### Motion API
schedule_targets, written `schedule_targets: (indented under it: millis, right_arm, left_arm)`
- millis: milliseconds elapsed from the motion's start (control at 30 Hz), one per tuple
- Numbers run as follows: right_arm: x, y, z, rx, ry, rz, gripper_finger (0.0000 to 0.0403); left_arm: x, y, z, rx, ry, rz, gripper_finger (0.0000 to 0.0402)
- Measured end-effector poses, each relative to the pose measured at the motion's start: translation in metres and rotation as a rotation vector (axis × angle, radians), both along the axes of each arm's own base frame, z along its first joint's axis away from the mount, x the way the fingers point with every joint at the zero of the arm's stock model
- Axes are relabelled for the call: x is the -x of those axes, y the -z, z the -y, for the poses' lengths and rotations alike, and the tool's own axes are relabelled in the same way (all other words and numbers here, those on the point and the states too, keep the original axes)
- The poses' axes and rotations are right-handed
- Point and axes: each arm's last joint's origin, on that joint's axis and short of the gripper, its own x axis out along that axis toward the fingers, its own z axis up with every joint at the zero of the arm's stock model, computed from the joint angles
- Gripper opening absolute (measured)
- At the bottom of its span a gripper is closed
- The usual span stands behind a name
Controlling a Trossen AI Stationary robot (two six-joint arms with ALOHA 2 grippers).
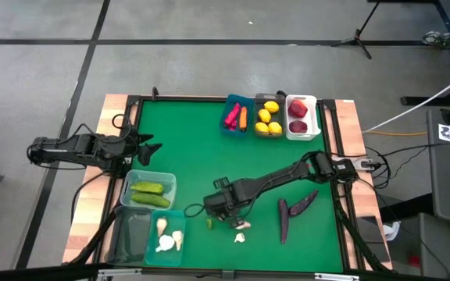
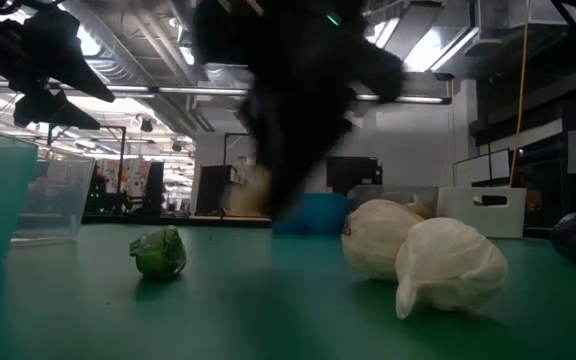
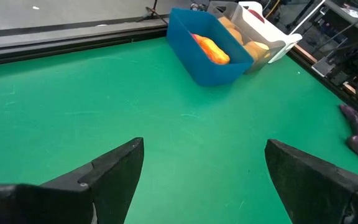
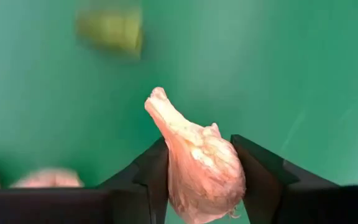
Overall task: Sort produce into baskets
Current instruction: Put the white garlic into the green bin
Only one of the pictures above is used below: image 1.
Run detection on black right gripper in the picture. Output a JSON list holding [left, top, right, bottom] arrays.
[[202, 180, 259, 230]]

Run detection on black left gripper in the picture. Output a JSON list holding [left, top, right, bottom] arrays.
[[125, 133, 164, 167]]

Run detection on long dark green cucumber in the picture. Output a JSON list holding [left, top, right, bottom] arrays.
[[130, 191, 172, 209]]

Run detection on large white garlic bulb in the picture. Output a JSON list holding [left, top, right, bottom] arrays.
[[155, 233, 176, 254]]

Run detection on pink carrot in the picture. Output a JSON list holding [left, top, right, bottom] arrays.
[[224, 102, 242, 126]]

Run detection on orange carrot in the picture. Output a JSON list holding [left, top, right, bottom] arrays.
[[238, 105, 248, 132]]

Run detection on bright red beet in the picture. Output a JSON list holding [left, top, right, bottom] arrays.
[[287, 99, 309, 119]]

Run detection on clear plastic bin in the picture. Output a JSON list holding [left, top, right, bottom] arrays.
[[120, 169, 178, 212]]

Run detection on green table mat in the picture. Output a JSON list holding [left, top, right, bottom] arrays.
[[130, 99, 345, 273]]

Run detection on teal plastic bin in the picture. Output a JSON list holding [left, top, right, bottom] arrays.
[[144, 209, 188, 268]]

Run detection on dark smoky plastic bin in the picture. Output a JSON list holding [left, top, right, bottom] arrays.
[[106, 205, 153, 265]]

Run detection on blue plastic bin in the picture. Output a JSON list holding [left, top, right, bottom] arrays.
[[220, 93, 256, 139]]

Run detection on grey translucent plastic bin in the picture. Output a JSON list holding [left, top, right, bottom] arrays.
[[253, 92, 288, 140]]

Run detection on white plastic bin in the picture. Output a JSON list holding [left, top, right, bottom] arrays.
[[284, 94, 323, 142]]

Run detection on black aluminium crossbar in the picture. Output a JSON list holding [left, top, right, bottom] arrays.
[[0, 261, 450, 281]]

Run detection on black tripod stand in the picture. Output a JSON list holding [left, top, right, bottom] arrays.
[[329, 0, 383, 61]]

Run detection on black desk base bar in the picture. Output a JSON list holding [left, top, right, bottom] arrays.
[[400, 94, 450, 108]]

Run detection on black table frame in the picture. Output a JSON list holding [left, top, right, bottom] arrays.
[[67, 86, 393, 274]]

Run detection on yellow floor cable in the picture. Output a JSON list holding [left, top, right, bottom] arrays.
[[363, 130, 427, 138]]

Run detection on white cable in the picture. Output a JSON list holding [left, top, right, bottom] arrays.
[[363, 66, 450, 133]]

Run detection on coiled cable bundle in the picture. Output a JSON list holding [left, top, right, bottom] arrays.
[[422, 30, 450, 48]]

